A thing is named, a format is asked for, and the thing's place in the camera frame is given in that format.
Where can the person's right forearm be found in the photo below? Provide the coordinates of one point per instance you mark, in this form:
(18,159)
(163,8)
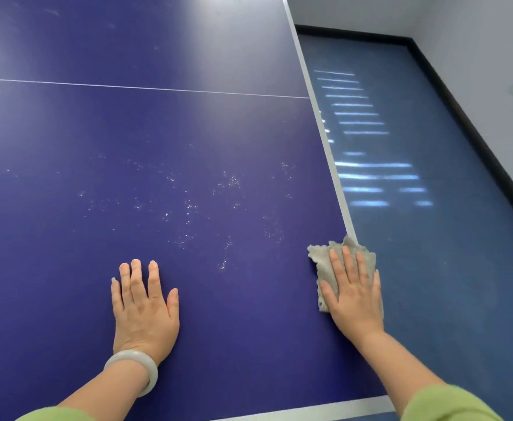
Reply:
(401,372)

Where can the person's right hand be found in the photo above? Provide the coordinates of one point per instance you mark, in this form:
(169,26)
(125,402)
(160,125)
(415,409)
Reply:
(355,302)

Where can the person's left hand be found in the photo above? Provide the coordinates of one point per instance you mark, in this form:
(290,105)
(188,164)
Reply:
(144,320)

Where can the person's left forearm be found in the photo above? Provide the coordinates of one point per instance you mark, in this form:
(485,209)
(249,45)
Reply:
(103,385)

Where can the blue table tennis table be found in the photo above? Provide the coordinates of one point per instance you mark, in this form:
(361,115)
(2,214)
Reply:
(151,127)

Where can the green right sleeve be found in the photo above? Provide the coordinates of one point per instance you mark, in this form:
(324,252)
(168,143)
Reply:
(449,405)

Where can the grey cleaning cloth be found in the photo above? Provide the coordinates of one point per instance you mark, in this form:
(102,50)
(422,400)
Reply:
(322,263)

